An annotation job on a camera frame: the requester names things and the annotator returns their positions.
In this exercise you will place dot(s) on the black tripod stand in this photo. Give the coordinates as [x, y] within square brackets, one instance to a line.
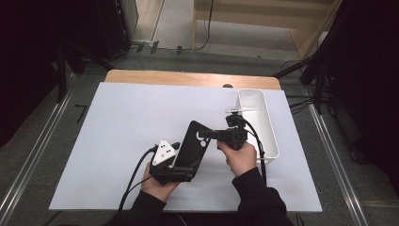
[319, 81]

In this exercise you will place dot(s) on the metal floor rail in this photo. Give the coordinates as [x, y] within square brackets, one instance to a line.
[34, 150]
[338, 163]

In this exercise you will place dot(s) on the black cabinet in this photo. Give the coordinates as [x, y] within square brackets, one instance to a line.
[113, 28]

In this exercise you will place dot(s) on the light wooden shelf unit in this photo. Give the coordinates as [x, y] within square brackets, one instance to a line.
[251, 14]

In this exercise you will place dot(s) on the white table board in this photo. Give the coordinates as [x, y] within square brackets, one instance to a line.
[141, 109]

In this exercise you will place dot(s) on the white rectangular plastic bin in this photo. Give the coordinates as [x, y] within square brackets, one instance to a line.
[254, 97]

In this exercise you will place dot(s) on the person's left hand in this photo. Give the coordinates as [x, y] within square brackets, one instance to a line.
[155, 188]

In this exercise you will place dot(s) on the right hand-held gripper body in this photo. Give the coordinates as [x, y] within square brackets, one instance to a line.
[235, 136]

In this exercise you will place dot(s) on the person's right hand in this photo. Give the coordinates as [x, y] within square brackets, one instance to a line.
[241, 158]

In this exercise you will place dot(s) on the black phone case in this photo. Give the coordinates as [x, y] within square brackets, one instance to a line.
[191, 150]

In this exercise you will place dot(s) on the black metal stand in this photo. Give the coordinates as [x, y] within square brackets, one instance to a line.
[62, 75]

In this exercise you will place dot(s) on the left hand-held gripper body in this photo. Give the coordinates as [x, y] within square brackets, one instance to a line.
[163, 153]

